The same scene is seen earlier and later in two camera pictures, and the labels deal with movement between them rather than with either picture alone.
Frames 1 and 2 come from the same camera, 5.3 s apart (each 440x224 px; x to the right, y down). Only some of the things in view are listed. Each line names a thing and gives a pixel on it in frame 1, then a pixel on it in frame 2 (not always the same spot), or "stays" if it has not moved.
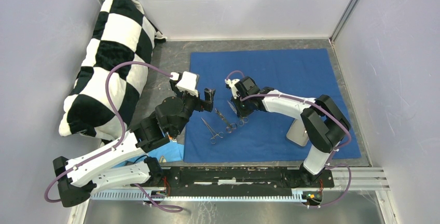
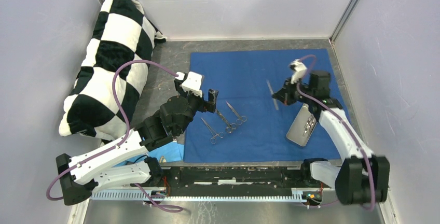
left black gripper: [206, 105] stays
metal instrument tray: [298, 133] stays
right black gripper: [240, 112] -> [285, 97]
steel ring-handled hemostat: [213, 139] stays
